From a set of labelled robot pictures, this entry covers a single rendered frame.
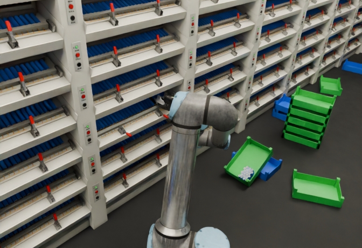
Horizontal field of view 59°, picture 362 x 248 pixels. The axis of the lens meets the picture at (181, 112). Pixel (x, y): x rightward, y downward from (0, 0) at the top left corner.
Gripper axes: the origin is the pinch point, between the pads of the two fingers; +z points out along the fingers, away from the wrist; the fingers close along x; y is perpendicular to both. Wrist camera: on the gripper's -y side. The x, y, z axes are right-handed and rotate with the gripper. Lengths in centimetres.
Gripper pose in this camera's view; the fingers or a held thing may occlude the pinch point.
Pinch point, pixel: (158, 99)
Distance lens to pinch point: 194.5
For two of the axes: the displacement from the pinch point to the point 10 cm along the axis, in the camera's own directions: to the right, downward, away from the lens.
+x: -7.0, 3.5, -6.3
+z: -7.1, -4.1, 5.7
